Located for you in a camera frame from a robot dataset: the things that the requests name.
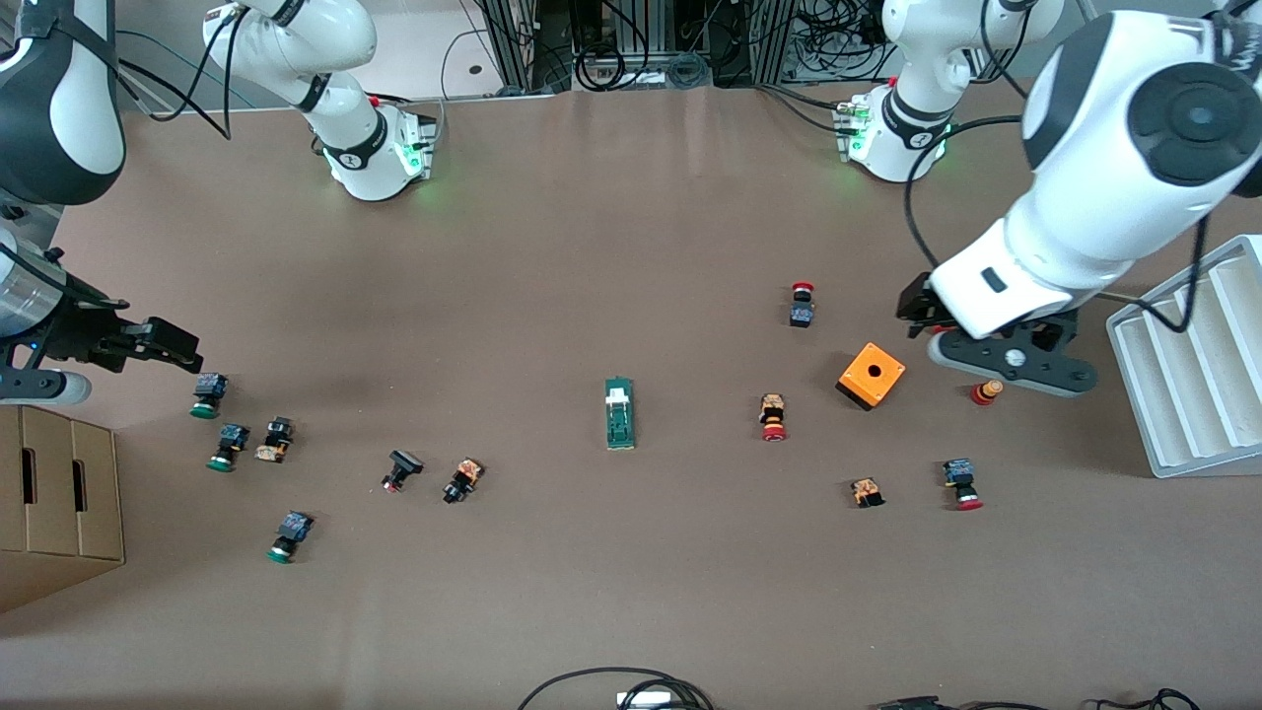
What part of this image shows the green load switch white handle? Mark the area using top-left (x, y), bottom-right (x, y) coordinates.
top-left (603, 376), bottom-right (637, 452)

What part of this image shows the green pushbutton with blue block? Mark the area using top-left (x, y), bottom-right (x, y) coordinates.
top-left (206, 423), bottom-right (250, 473)
top-left (265, 510), bottom-right (315, 565)
top-left (189, 372), bottom-right (230, 420)

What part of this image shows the red mushroom button blue block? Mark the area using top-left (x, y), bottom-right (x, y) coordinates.
top-left (943, 458), bottom-right (985, 512)

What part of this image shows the brown cardboard box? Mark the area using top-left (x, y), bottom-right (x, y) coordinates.
top-left (0, 394), bottom-right (126, 614)

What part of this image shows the black square button red stem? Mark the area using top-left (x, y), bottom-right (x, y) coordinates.
top-left (381, 449), bottom-right (425, 494)

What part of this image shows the white stepped plastic tray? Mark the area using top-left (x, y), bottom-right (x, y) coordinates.
top-left (1105, 234), bottom-right (1262, 479)

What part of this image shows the black button with orange block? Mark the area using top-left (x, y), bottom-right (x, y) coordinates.
top-left (442, 457), bottom-right (485, 506)

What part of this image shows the white side table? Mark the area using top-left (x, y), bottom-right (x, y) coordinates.
top-left (340, 0), bottom-right (563, 100)

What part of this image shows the orange button enclosure box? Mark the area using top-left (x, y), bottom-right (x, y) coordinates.
top-left (835, 341), bottom-right (907, 412)

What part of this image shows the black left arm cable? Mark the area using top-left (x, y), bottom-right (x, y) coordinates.
top-left (904, 115), bottom-right (1028, 275)

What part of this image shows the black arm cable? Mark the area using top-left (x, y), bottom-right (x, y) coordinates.
top-left (904, 115), bottom-right (1028, 275)
top-left (108, 5), bottom-right (247, 141)

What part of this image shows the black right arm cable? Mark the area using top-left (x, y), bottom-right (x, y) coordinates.
top-left (108, 5), bottom-right (247, 141)

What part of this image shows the black coiled cable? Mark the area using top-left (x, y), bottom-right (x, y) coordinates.
top-left (575, 44), bottom-right (627, 92)

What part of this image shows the aluminium frame rack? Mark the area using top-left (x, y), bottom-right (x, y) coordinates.
top-left (483, 0), bottom-right (800, 92)

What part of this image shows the black looped cable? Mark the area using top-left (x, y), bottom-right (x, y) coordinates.
top-left (518, 668), bottom-right (716, 710)

